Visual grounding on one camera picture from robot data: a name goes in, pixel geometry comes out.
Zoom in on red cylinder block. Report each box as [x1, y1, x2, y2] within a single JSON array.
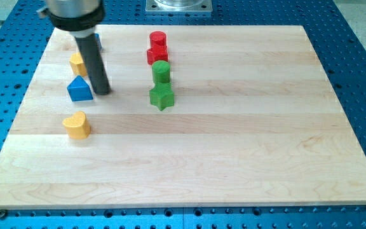
[[149, 31, 167, 47]]

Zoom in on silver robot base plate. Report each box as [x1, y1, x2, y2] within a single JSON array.
[[146, 0, 213, 13]]

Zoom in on blue triangle block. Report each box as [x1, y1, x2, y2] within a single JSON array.
[[67, 76, 93, 102]]

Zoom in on yellow pentagon block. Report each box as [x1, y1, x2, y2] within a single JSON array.
[[69, 52, 88, 77]]

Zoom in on blue cube block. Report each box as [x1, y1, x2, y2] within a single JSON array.
[[95, 33, 102, 52]]

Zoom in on green star block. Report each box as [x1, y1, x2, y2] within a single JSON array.
[[149, 83, 175, 111]]

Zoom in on green cylinder block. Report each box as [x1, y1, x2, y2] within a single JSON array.
[[152, 60, 170, 83]]

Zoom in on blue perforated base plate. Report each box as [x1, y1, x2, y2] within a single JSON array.
[[0, 0, 366, 228]]

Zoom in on red star block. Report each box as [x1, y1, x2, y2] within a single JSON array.
[[147, 45, 168, 65]]

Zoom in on wooden board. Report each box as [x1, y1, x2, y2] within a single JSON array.
[[0, 25, 366, 209]]

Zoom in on yellow heart block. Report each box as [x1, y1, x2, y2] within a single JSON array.
[[62, 111, 91, 139]]

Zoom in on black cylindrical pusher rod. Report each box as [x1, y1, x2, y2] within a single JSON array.
[[76, 33, 111, 95]]

